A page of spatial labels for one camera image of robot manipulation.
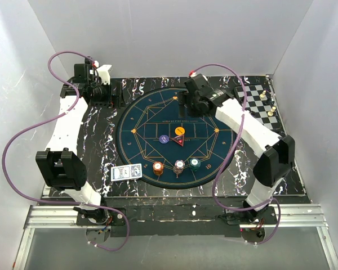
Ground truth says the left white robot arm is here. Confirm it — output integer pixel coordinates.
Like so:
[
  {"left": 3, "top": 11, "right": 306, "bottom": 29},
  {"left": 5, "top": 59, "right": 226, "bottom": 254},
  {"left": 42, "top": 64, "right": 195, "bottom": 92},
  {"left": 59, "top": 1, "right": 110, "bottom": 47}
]
[{"left": 35, "top": 62, "right": 111, "bottom": 225}]

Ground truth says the cream chess piece tall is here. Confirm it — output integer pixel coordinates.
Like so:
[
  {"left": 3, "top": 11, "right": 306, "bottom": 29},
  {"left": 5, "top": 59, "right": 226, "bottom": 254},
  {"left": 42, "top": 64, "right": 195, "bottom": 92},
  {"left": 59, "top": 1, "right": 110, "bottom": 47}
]
[{"left": 260, "top": 90, "right": 266, "bottom": 98}]

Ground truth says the green poker chip stack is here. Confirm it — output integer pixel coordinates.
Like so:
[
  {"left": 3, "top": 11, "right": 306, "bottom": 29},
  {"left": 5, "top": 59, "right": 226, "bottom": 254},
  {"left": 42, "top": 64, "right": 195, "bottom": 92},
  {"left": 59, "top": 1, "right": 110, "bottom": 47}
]
[{"left": 189, "top": 157, "right": 201, "bottom": 172}]

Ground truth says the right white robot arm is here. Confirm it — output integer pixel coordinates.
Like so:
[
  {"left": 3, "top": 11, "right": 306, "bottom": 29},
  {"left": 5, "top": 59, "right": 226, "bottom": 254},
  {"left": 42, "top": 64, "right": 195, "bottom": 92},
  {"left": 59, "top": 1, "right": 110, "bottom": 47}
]
[{"left": 178, "top": 73, "right": 295, "bottom": 224}]

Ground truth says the blue playing card deck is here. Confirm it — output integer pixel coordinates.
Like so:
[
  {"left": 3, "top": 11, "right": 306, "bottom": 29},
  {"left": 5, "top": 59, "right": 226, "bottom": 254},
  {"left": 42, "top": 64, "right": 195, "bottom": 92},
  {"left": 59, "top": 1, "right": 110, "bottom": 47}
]
[{"left": 110, "top": 163, "right": 143, "bottom": 182}]

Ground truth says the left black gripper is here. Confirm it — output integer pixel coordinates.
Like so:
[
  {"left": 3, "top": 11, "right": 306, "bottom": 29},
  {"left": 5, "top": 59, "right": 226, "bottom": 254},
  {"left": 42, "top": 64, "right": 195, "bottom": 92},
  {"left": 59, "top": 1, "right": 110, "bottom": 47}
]
[{"left": 91, "top": 81, "right": 126, "bottom": 109}]

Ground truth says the round blue poker mat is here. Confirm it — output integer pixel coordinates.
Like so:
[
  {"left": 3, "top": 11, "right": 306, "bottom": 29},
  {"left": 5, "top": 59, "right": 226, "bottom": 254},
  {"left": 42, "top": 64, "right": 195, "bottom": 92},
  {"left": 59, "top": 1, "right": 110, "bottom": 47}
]
[{"left": 115, "top": 87, "right": 237, "bottom": 189}]

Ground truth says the orange poker chip stack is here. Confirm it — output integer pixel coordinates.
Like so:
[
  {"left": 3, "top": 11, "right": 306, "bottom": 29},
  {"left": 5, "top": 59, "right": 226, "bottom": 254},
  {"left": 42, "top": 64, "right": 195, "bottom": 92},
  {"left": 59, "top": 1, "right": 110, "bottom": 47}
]
[{"left": 153, "top": 161, "right": 164, "bottom": 176}]

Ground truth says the orange big blind button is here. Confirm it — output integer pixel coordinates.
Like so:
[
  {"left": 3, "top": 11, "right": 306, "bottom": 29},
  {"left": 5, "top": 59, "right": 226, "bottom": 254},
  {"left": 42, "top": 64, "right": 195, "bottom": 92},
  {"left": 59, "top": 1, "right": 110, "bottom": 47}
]
[{"left": 175, "top": 127, "right": 185, "bottom": 136}]

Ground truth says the purple cable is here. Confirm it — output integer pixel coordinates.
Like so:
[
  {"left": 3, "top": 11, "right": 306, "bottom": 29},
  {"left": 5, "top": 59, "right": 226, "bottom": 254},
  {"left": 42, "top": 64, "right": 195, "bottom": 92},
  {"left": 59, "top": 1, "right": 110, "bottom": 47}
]
[
  {"left": 2, "top": 50, "right": 130, "bottom": 251},
  {"left": 190, "top": 64, "right": 281, "bottom": 248}
]

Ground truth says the black white chess board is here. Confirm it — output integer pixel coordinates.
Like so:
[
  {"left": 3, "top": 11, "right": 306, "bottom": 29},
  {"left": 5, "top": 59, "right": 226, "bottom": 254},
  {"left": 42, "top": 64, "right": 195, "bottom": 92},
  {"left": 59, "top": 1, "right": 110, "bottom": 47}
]
[{"left": 245, "top": 84, "right": 281, "bottom": 131}]

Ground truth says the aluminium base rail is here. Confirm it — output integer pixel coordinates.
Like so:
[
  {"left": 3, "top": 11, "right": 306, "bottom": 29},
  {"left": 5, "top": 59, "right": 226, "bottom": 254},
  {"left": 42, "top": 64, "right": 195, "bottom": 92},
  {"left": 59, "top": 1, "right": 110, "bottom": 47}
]
[{"left": 13, "top": 203, "right": 338, "bottom": 269}]

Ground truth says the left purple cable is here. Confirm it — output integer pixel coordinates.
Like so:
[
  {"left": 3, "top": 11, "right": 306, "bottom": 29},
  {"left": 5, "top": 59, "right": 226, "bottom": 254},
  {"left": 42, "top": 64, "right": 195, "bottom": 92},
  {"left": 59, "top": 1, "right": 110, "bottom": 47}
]
[{"left": 2, "top": 50, "right": 130, "bottom": 251}]

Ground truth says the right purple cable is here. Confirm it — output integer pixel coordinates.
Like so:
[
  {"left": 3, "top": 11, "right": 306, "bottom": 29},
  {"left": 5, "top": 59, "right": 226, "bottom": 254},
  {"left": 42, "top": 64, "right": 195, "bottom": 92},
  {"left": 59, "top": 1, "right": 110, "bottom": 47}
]
[{"left": 190, "top": 64, "right": 281, "bottom": 248}]

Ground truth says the white-blue poker chip stack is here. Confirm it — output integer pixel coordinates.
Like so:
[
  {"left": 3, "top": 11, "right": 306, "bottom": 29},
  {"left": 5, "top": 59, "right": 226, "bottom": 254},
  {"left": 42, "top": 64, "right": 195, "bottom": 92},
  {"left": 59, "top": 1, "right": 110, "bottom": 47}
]
[{"left": 173, "top": 160, "right": 185, "bottom": 175}]

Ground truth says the purple small blind button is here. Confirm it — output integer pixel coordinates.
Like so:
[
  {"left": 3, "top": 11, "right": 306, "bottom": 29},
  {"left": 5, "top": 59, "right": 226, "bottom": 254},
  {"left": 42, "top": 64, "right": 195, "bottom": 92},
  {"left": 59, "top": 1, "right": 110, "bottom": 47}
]
[{"left": 159, "top": 134, "right": 170, "bottom": 144}]

